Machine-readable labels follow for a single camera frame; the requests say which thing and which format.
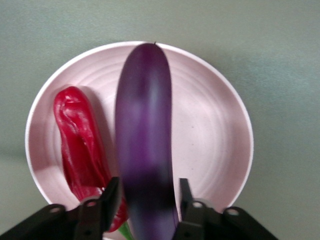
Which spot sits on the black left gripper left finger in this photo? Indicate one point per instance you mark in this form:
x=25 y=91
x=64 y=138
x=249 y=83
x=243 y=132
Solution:
x=87 y=222

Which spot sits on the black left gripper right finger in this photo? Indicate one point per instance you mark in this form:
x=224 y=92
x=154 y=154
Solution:
x=205 y=225

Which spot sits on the red chili pepper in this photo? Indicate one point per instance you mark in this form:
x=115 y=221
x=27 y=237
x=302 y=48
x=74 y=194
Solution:
x=77 y=140

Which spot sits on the purple eggplant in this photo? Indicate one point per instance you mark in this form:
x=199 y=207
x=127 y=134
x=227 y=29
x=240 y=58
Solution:
x=145 y=125

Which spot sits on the pink round plate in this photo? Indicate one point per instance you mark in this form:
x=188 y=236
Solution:
x=207 y=125

